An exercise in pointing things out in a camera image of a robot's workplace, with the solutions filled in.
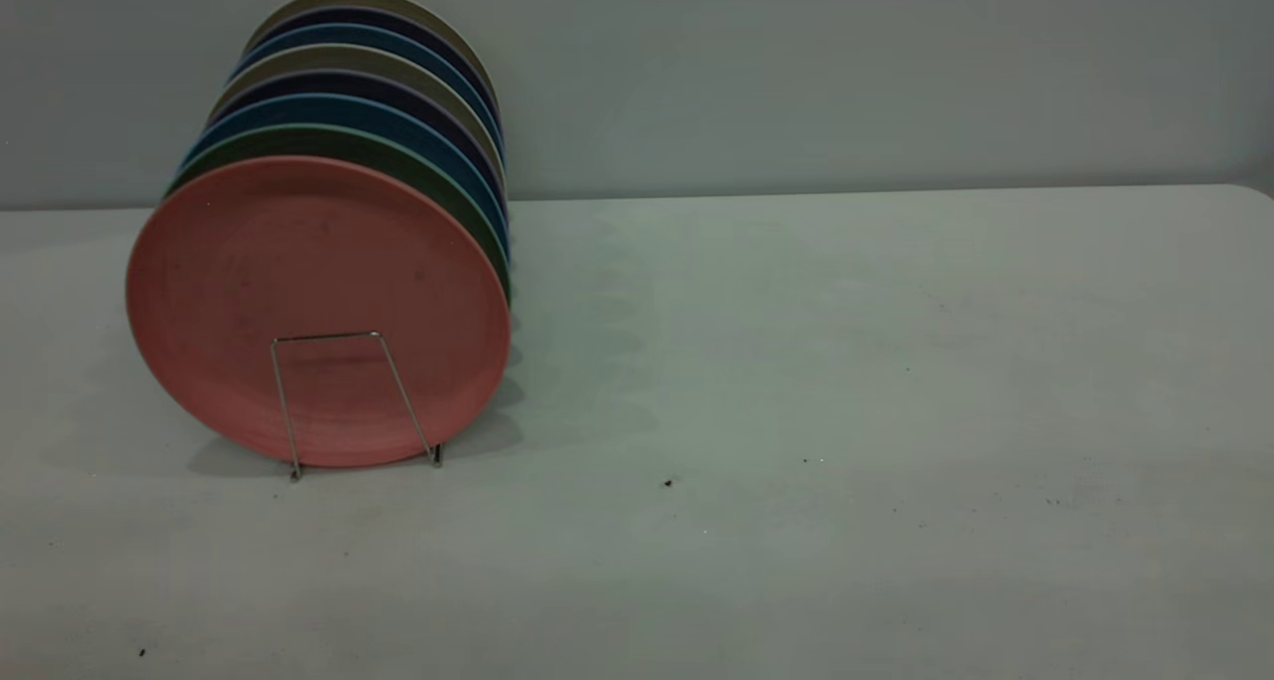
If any blue round plate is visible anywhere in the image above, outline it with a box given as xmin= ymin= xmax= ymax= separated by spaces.
xmin=231 ymin=24 xmax=504 ymax=153
xmin=182 ymin=94 xmax=511 ymax=258

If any pink round plate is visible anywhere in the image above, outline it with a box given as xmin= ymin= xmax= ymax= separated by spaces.
xmin=125 ymin=156 xmax=512 ymax=469

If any metal wire plate rack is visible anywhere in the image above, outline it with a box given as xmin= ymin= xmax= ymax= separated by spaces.
xmin=270 ymin=331 xmax=444 ymax=482

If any dark purple round plate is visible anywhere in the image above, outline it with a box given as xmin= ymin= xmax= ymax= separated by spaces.
xmin=207 ymin=70 xmax=507 ymax=203
xmin=244 ymin=7 xmax=502 ymax=128

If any green round plate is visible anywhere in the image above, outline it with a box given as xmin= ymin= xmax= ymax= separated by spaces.
xmin=164 ymin=124 xmax=512 ymax=298

